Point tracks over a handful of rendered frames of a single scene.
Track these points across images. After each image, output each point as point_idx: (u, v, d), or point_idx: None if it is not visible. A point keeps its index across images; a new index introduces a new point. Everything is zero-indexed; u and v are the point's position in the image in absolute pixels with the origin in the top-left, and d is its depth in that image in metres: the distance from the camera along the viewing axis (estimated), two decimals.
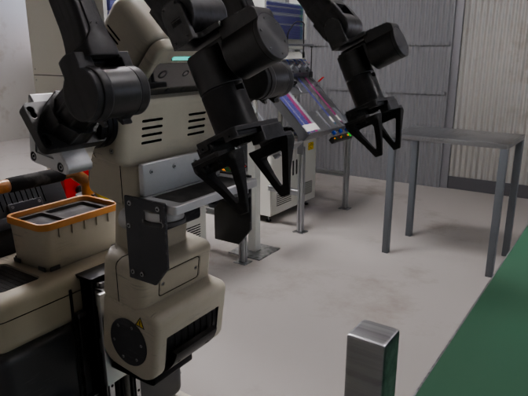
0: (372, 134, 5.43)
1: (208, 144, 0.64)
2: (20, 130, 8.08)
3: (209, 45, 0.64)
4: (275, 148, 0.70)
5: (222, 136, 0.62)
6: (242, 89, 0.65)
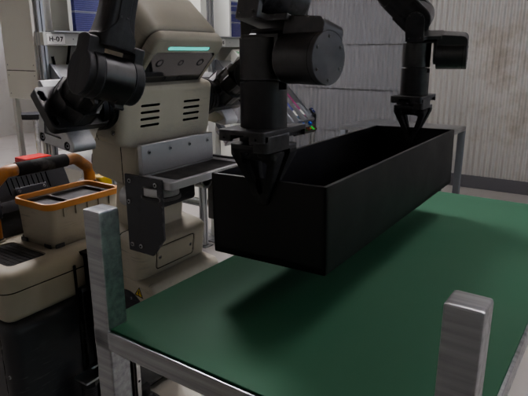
0: None
1: None
2: (10, 127, 8.32)
3: (265, 34, 0.59)
4: None
5: (249, 136, 0.60)
6: (284, 90, 0.62)
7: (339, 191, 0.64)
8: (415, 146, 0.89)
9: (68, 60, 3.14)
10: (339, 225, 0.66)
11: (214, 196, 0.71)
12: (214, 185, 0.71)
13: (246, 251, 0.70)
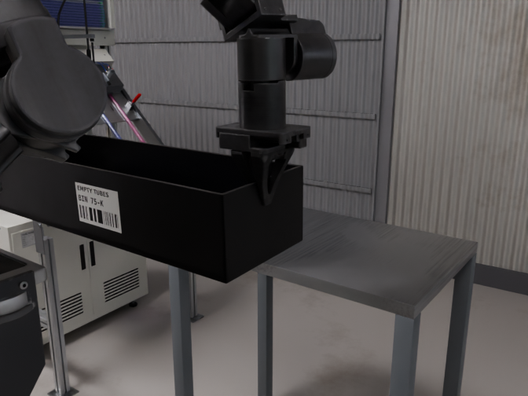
0: None
1: None
2: None
3: (285, 34, 0.61)
4: None
5: (304, 132, 0.63)
6: None
7: (283, 170, 0.75)
8: (135, 143, 0.92)
9: None
10: None
11: (226, 221, 0.61)
12: (219, 209, 0.61)
13: (254, 262, 0.67)
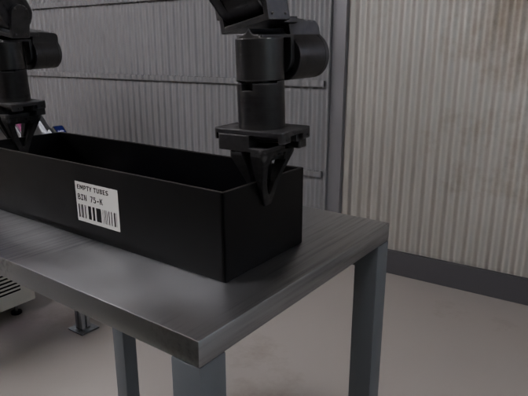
0: None
1: None
2: None
3: (283, 34, 0.61)
4: None
5: (303, 132, 0.63)
6: None
7: (283, 172, 0.75)
8: (135, 144, 0.92)
9: None
10: None
11: (225, 219, 0.61)
12: (219, 207, 0.60)
13: (252, 262, 0.67)
